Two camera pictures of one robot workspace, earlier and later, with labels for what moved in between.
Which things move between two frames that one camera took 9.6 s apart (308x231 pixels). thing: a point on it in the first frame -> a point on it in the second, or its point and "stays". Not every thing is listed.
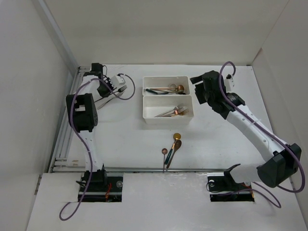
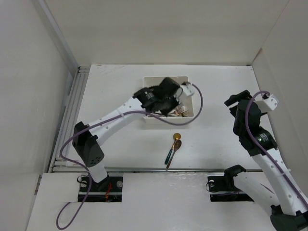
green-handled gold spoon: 176,136 stays
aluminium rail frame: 59,164 stays
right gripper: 201,98 -> 244,95
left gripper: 107,94 -> 165,112
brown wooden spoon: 177,146 stays
